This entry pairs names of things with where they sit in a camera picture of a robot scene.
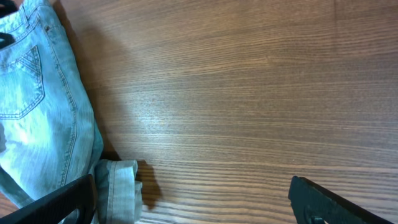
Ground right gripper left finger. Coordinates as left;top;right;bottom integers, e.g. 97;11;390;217
1;174;97;224

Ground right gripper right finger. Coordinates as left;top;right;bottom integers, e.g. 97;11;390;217
288;176;392;224

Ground light blue denim shorts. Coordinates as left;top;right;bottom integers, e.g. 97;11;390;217
1;0;142;223

